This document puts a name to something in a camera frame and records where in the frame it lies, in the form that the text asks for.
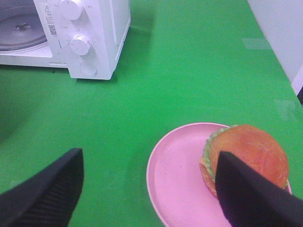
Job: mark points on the round white door button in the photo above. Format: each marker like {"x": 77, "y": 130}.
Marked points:
{"x": 88, "y": 68}

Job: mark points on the pink round plate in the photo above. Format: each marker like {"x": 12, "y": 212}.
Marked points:
{"x": 175, "y": 183}

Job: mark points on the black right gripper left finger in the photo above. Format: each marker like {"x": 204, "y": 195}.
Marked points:
{"x": 47, "y": 199}

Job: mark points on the clear tape patch on table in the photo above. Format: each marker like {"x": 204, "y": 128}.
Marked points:
{"x": 256, "y": 43}

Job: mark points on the glass microwave turntable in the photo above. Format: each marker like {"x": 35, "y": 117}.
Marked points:
{"x": 21, "y": 32}

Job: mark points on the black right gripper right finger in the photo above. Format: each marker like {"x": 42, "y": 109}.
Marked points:
{"x": 250, "y": 200}

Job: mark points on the white warning label sticker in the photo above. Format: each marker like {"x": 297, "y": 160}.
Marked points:
{"x": 49, "y": 21}

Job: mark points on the white microwave knob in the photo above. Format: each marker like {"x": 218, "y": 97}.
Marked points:
{"x": 80, "y": 45}
{"x": 71, "y": 9}

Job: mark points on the toy hamburger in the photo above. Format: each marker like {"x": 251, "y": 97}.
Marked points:
{"x": 255, "y": 147}

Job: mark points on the white microwave oven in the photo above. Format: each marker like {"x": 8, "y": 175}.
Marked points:
{"x": 104, "y": 22}

